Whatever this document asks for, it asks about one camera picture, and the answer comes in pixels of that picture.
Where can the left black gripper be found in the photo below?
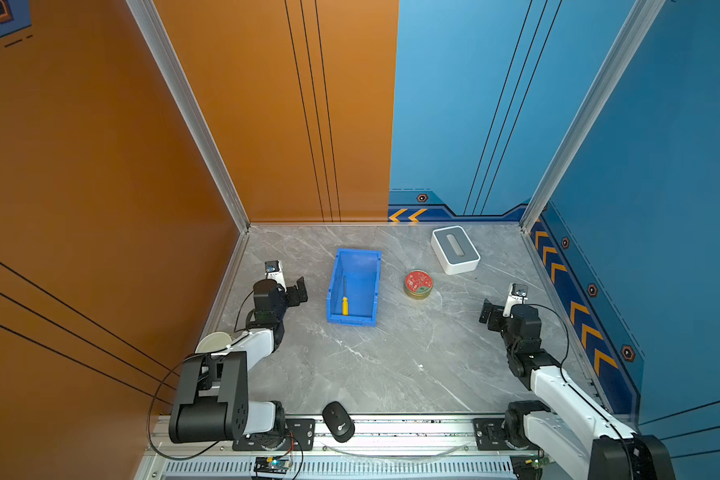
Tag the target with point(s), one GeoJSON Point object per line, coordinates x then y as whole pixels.
{"type": "Point", "coordinates": [292, 298]}

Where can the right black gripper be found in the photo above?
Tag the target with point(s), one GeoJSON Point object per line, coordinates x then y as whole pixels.
{"type": "Point", "coordinates": [496, 315]}

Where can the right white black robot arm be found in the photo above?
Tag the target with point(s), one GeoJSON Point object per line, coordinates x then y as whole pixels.
{"type": "Point", "coordinates": [564, 421]}

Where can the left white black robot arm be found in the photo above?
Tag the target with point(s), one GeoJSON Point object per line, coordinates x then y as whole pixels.
{"type": "Point", "coordinates": [212, 400]}

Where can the blue plastic bin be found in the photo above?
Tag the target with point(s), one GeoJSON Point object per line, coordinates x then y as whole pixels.
{"type": "Point", "coordinates": [356, 273]}

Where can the white tissue box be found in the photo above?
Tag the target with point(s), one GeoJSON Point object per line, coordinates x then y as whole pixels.
{"type": "Point", "coordinates": [454, 250]}

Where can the red round tin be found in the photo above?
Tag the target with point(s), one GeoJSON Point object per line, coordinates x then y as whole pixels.
{"type": "Point", "coordinates": [418, 284]}

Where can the right green circuit board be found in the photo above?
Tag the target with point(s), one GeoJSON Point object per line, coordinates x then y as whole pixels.
{"type": "Point", "coordinates": [529, 468]}

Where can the green circuit board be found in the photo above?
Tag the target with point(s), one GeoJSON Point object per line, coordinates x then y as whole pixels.
{"type": "Point", "coordinates": [272, 468]}
{"type": "Point", "coordinates": [529, 468]}

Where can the left green circuit board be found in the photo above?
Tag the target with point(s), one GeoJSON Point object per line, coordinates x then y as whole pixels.
{"type": "Point", "coordinates": [272, 468]}

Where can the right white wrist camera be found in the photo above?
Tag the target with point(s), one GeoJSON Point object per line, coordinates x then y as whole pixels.
{"type": "Point", "coordinates": [517, 295]}

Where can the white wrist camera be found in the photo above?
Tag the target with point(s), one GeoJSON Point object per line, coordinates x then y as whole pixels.
{"type": "Point", "coordinates": [517, 295]}
{"type": "Point", "coordinates": [274, 271]}

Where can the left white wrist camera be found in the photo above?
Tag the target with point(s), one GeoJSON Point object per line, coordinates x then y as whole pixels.
{"type": "Point", "coordinates": [274, 271]}

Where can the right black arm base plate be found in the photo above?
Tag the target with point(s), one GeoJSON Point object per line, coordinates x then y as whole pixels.
{"type": "Point", "coordinates": [491, 433]}

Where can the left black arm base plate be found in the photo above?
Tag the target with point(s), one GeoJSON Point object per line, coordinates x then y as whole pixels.
{"type": "Point", "coordinates": [296, 434]}

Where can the aluminium front rail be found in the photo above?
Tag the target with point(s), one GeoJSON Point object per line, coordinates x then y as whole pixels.
{"type": "Point", "coordinates": [384, 446]}

